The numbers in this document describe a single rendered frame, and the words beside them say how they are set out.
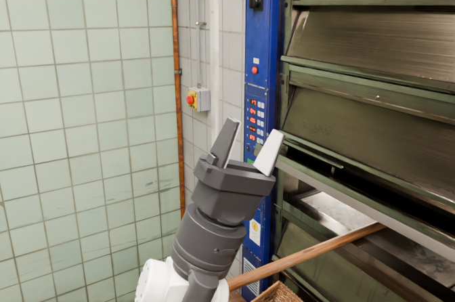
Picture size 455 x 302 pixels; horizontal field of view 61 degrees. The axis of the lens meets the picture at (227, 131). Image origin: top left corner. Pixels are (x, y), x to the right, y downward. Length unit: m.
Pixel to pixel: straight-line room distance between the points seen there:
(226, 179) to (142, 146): 1.69
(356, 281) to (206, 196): 0.96
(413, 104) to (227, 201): 0.68
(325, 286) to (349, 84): 0.70
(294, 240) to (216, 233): 1.07
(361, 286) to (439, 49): 0.76
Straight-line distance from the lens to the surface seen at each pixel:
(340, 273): 1.43
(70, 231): 2.23
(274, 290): 1.66
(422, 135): 1.08
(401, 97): 1.08
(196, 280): 0.51
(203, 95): 1.82
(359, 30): 1.16
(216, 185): 0.47
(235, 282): 1.08
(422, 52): 1.04
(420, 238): 0.96
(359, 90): 1.16
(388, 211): 0.99
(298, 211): 1.46
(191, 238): 0.51
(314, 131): 1.28
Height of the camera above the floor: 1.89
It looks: 18 degrees down
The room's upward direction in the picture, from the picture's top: straight up
